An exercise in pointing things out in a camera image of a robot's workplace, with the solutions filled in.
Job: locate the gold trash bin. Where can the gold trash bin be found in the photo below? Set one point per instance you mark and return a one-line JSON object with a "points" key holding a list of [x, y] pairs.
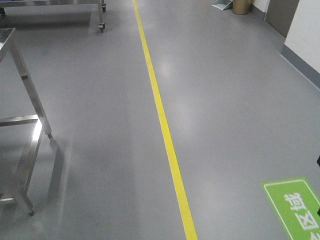
{"points": [[241, 7]]}

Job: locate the steel wheeled cart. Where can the steel wheeled cart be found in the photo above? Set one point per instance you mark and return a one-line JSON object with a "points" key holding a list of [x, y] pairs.
{"points": [[52, 12]]}

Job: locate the steel table frame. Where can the steel table frame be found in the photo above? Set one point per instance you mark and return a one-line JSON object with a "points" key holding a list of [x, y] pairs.
{"points": [[16, 186]]}

